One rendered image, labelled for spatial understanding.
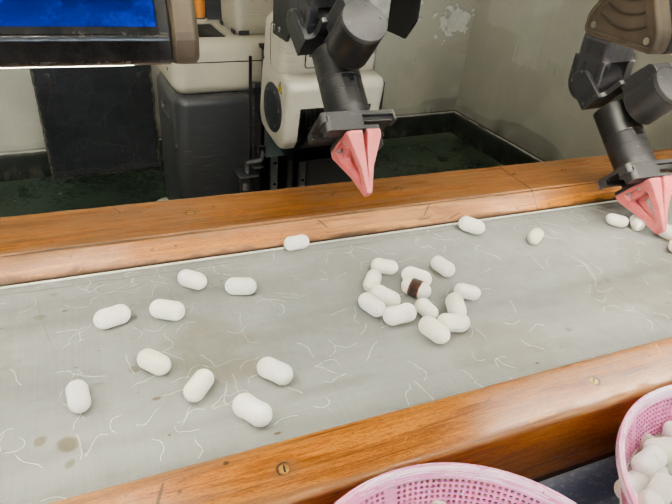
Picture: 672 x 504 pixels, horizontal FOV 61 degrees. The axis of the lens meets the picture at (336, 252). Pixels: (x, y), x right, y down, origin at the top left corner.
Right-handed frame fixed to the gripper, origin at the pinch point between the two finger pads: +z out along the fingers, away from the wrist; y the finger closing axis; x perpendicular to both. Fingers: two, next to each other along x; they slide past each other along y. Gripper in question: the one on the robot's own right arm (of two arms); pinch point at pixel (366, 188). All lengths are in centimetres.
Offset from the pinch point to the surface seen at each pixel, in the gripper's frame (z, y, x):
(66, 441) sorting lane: 22.2, -35.6, -8.4
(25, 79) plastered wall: -115, -54, 155
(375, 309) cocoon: 15.8, -5.0, -5.3
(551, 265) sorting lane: 13.8, 22.3, -2.1
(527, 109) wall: -84, 160, 136
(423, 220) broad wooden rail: 3.2, 10.5, 6.2
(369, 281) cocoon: 12.2, -3.7, -2.6
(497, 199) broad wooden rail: 1.4, 23.6, 6.0
